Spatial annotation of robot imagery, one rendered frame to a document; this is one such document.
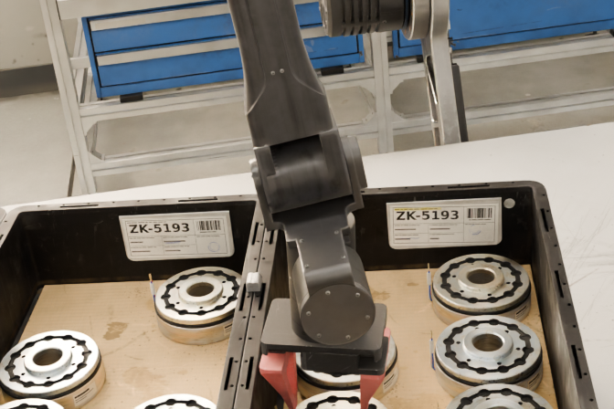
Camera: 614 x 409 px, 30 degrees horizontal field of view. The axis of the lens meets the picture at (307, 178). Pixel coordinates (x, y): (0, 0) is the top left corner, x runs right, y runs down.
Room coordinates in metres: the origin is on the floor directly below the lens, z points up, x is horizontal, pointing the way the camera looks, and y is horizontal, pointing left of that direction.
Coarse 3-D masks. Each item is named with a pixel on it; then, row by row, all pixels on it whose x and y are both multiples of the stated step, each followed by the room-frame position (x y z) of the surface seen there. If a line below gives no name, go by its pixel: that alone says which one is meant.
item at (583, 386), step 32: (384, 192) 1.08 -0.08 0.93; (416, 192) 1.08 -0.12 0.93; (448, 192) 1.07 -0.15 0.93; (480, 192) 1.07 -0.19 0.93; (544, 192) 1.05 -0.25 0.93; (544, 224) 1.01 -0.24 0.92; (256, 320) 0.87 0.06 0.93; (576, 320) 0.82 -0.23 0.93; (256, 352) 0.82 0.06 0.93; (576, 352) 0.79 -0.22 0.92; (576, 384) 0.74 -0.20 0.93
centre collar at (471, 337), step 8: (480, 328) 0.91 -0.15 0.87; (488, 328) 0.91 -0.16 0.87; (472, 336) 0.90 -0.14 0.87; (480, 336) 0.90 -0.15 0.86; (488, 336) 0.90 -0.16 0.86; (496, 336) 0.89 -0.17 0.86; (504, 336) 0.89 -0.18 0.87; (464, 344) 0.88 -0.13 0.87; (472, 344) 0.88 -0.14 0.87; (504, 344) 0.88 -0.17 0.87; (512, 344) 0.88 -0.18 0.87; (472, 352) 0.87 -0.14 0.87; (480, 352) 0.87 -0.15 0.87; (488, 352) 0.87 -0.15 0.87; (496, 352) 0.87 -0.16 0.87; (504, 352) 0.87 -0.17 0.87; (480, 360) 0.86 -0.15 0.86; (488, 360) 0.86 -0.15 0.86; (496, 360) 0.86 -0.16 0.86
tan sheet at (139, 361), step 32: (64, 288) 1.11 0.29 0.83; (96, 288) 1.11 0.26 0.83; (128, 288) 1.10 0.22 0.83; (32, 320) 1.06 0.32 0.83; (64, 320) 1.05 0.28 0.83; (96, 320) 1.04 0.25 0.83; (128, 320) 1.04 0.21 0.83; (128, 352) 0.98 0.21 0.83; (160, 352) 0.97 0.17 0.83; (192, 352) 0.97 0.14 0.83; (224, 352) 0.96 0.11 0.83; (128, 384) 0.92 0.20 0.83; (160, 384) 0.92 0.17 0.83; (192, 384) 0.91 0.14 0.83
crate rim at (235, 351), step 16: (16, 208) 1.14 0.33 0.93; (32, 208) 1.13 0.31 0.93; (48, 208) 1.13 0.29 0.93; (64, 208) 1.12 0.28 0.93; (80, 208) 1.12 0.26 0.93; (96, 208) 1.12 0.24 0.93; (112, 208) 1.12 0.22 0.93; (128, 208) 1.11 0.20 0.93; (144, 208) 1.11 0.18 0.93; (160, 208) 1.11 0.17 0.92; (256, 208) 1.08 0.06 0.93; (256, 224) 1.05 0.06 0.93; (0, 240) 1.09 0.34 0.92; (256, 240) 1.01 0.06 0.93; (256, 256) 0.98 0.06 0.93; (240, 288) 0.93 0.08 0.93; (240, 304) 0.91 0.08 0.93; (240, 320) 0.87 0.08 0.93; (240, 336) 0.85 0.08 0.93; (240, 352) 0.83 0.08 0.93; (224, 368) 0.81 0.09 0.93; (224, 384) 0.78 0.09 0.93; (224, 400) 0.76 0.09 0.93
